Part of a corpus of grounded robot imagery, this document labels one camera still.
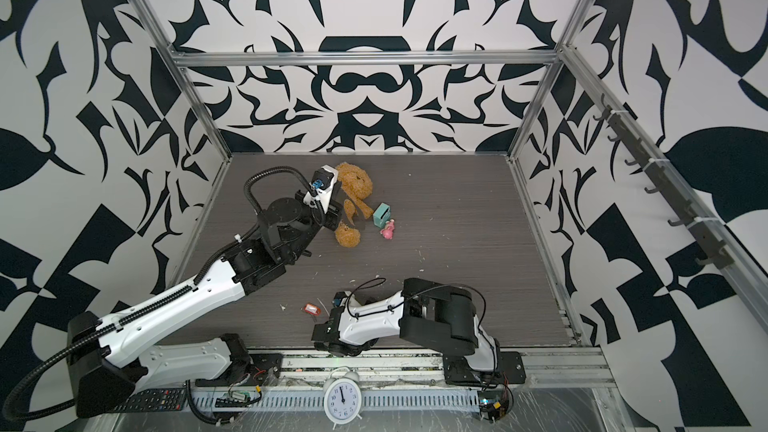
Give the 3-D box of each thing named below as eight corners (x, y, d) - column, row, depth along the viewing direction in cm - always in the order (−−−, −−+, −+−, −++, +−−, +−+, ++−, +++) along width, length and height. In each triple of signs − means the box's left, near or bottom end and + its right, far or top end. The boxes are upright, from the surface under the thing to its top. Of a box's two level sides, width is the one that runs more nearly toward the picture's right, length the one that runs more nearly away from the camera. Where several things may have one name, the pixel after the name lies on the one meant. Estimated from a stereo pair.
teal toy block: (371, 223, 101) (370, 216, 98) (380, 208, 105) (379, 201, 102) (383, 228, 100) (383, 221, 97) (392, 213, 104) (392, 206, 101)
